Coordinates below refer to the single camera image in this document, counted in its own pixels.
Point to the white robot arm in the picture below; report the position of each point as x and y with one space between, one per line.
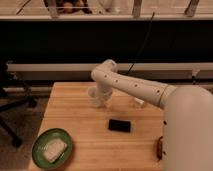
187 121

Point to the red pocket knife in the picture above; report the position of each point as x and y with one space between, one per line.
159 148

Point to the black rectangular box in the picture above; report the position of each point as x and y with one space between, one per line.
119 125

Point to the white ceramic cup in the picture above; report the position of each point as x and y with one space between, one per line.
91 91

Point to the green plate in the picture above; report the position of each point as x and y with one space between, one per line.
41 143

